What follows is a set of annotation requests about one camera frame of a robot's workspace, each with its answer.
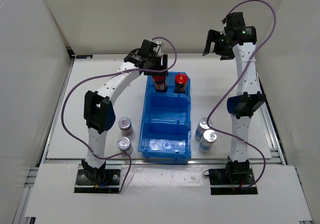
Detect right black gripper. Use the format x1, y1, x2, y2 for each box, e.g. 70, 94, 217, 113
202, 30, 235, 61

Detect red-lid sauce jar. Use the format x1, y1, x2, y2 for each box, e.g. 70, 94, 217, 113
174, 73, 189, 94
152, 75, 168, 93

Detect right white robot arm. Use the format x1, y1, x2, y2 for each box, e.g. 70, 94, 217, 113
203, 26, 266, 184

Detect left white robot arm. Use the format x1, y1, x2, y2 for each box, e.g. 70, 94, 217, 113
81, 53, 168, 184

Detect far blue storage bin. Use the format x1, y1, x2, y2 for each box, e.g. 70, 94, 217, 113
145, 71, 191, 99

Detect blue storage bin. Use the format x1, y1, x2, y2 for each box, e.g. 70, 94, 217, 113
138, 119, 192, 164
145, 71, 191, 99
142, 93, 191, 124

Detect middle blue storage bin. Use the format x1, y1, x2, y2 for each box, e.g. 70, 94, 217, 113
142, 93, 191, 124

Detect right far silver-lid bottle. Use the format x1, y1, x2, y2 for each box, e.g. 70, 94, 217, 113
194, 117, 213, 142

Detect silver-lid bottle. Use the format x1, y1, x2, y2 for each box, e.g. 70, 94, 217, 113
198, 129, 217, 153
194, 117, 213, 142

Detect left far silver-lid jar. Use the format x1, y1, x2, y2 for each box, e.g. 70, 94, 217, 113
118, 116, 134, 136

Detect silver-lid jar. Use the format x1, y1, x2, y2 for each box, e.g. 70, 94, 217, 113
117, 136, 134, 155
118, 116, 134, 136

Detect near blue storage bin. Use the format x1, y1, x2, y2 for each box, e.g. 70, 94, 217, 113
138, 119, 192, 164

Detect left blue corner label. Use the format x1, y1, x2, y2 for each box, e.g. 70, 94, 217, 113
75, 55, 93, 59

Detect right near silver-lid bottle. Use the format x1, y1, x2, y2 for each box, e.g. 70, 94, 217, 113
198, 129, 217, 153

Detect left near silver-lid jar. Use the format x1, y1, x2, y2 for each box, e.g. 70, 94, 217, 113
117, 136, 134, 155

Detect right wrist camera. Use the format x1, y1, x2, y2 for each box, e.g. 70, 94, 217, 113
221, 12, 246, 30

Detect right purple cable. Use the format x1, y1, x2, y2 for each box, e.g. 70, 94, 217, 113
206, 0, 278, 189

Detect purple cable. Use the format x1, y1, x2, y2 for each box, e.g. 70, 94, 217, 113
60, 36, 178, 194
206, 0, 278, 189

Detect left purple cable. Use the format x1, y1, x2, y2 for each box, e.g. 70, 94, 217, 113
60, 36, 178, 194

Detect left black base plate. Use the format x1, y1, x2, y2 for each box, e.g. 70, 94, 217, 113
73, 166, 122, 194

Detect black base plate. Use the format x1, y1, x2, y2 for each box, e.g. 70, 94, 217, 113
73, 166, 122, 194
208, 168, 258, 196

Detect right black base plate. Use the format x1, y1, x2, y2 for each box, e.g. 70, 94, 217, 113
208, 168, 258, 196

